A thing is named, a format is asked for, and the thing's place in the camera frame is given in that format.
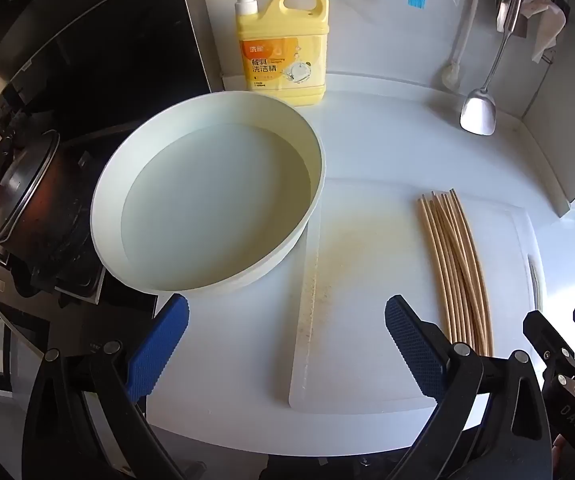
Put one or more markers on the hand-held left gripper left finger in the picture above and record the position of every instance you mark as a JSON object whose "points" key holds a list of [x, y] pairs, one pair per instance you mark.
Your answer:
{"points": [[160, 345]]}

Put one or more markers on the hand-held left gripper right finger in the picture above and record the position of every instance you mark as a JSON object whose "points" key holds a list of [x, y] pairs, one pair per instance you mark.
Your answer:
{"points": [[415, 350]]}

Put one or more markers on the bundle of wooden chopsticks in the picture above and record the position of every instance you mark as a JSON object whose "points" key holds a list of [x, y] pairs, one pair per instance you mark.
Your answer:
{"points": [[455, 270]]}

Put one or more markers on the white round basin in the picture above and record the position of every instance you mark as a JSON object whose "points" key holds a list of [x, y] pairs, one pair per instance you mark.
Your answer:
{"points": [[217, 200]]}

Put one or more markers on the white plastic cutting board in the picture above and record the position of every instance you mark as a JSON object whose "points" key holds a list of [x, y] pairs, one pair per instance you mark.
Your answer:
{"points": [[367, 270]]}

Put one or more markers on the gas stove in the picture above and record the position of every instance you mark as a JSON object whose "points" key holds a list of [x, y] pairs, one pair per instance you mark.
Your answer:
{"points": [[82, 270]]}

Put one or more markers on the black pot with lid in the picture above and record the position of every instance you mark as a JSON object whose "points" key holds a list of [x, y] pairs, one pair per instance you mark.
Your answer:
{"points": [[22, 185]]}

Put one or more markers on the steel spatula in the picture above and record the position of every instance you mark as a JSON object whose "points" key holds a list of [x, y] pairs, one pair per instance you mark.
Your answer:
{"points": [[478, 112]]}

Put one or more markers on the beige dish cloth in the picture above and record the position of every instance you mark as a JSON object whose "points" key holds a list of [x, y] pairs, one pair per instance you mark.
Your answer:
{"points": [[545, 25]]}

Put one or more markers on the yellow detergent pump bottle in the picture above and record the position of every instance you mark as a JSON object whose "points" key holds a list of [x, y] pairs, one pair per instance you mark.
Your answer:
{"points": [[282, 60]]}

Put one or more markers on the black induction cooktop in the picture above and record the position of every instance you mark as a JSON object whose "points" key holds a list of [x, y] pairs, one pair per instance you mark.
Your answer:
{"points": [[117, 35]]}

